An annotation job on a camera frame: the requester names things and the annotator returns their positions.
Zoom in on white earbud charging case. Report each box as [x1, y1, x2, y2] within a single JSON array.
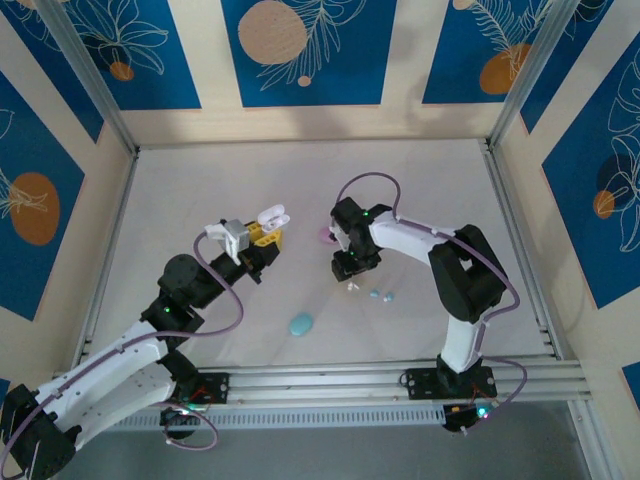
[[256, 204, 294, 232]]

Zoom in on blue earbud charging case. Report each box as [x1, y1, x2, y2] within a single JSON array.
[[288, 312, 315, 339]]

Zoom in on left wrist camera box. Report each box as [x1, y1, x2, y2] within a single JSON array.
[[203, 218, 251, 267]]

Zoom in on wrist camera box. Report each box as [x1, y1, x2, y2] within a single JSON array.
[[203, 218, 251, 267], [327, 224, 351, 254]]

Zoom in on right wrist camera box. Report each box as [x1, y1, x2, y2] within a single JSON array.
[[327, 224, 351, 254]]

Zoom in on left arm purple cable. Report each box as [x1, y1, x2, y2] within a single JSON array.
[[0, 230, 246, 476]]

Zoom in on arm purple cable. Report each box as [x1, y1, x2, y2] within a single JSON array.
[[337, 172, 529, 407], [0, 230, 246, 476]]

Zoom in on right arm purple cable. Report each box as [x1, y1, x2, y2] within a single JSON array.
[[337, 172, 529, 407]]

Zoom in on aluminium table side rail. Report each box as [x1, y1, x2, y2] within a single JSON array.
[[72, 149, 141, 374], [479, 139, 564, 361]]

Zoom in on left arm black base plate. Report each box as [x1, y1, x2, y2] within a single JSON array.
[[169, 372, 231, 406]]

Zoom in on aluminium mounting rail frame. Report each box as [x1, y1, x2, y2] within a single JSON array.
[[42, 355, 586, 415]]

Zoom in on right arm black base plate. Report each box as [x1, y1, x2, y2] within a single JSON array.
[[402, 367, 499, 401]]

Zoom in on grey slotted cable duct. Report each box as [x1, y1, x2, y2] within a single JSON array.
[[107, 405, 447, 432]]

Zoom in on aluminium corner post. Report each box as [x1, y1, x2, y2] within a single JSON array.
[[37, 0, 139, 156], [487, 0, 586, 149]]

